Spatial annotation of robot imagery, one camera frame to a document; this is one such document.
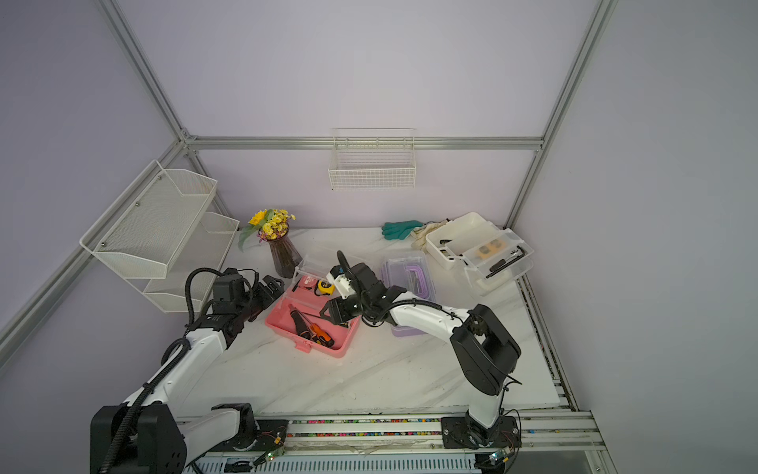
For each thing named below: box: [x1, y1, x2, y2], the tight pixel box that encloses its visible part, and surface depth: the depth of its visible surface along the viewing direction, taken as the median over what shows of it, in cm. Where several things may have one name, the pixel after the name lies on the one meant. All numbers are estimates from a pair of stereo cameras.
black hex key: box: [485, 244, 527, 280], surface depth 97 cm
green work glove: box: [380, 220, 425, 240], surface depth 120 cm
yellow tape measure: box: [317, 280, 336, 296], surface depth 93 cm
